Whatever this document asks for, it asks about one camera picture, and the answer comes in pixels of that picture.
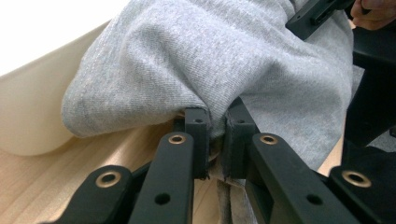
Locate white plastic bin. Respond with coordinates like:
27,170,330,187
0,0,132,157

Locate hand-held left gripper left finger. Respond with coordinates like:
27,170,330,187
182,106,210,180

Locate grey shorts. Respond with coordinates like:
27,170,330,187
61,0,365,224

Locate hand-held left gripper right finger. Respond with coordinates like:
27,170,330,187
221,96,262,182

